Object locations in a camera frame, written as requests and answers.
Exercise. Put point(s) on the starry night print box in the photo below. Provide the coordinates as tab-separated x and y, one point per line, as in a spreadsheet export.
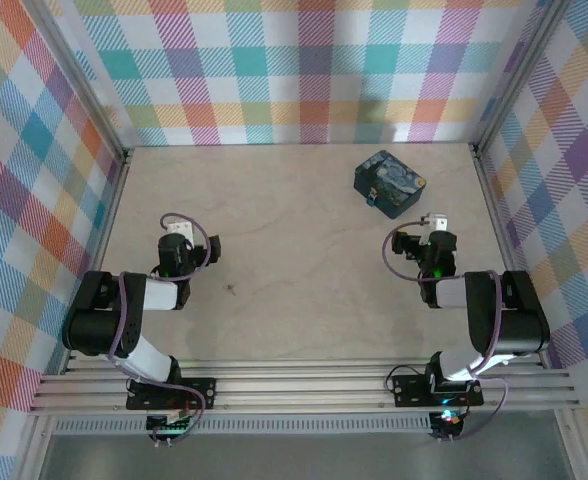
391	180

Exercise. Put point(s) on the small blue padlock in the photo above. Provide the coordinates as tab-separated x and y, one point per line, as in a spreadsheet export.
370	196

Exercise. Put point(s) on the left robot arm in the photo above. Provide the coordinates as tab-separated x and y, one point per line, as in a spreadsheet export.
94	325

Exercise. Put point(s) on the right controller board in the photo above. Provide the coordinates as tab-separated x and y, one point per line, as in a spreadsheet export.
448	420

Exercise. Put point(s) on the controller board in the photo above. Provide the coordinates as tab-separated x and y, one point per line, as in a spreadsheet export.
169	425
448	420

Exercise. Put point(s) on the left controller board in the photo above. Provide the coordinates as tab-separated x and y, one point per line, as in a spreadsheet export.
169	425

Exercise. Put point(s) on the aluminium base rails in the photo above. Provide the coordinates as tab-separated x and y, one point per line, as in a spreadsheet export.
299	387

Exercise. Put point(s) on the grey metal shelf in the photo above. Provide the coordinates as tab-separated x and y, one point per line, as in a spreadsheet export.
299	457

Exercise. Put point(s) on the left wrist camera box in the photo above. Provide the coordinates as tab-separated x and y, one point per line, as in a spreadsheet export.
180	228

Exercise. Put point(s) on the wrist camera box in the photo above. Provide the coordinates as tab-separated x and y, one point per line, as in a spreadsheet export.
436	221
180	228

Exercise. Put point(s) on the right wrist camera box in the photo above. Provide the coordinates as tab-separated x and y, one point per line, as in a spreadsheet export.
436	221

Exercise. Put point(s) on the aluminium side rail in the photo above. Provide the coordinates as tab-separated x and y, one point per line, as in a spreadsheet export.
499	235
106	235

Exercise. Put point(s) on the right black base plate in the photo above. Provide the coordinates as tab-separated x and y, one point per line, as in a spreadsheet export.
409	390

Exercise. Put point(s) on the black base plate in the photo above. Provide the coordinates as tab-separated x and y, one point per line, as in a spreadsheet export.
409	390
199	392

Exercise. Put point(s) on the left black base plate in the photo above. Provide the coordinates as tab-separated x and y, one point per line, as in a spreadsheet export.
199	392

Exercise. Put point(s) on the aluminium corner post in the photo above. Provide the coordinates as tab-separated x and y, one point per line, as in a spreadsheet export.
81	85
521	75

